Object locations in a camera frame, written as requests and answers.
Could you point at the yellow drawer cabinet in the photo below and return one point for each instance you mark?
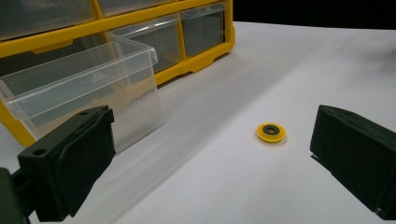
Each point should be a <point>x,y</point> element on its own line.
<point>199,63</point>

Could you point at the yellow disc with black centre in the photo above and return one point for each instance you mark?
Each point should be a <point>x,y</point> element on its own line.
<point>264,136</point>

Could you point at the clear plastic drawer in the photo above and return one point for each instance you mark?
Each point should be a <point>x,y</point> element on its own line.
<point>165,46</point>
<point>202,31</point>
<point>77,81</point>
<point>40,15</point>
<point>130,5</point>

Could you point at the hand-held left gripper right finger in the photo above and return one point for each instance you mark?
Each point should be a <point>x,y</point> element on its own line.
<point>358,155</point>

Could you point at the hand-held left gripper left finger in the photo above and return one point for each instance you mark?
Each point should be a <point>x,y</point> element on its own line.
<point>71,161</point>

